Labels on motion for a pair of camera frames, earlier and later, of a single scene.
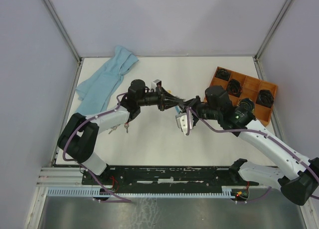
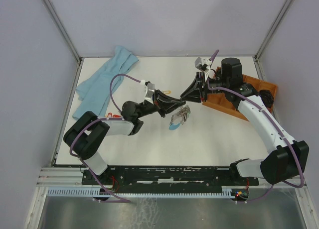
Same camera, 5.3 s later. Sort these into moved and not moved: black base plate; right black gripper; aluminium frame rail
Moved: right black gripper
Not moved: aluminium frame rail; black base plate
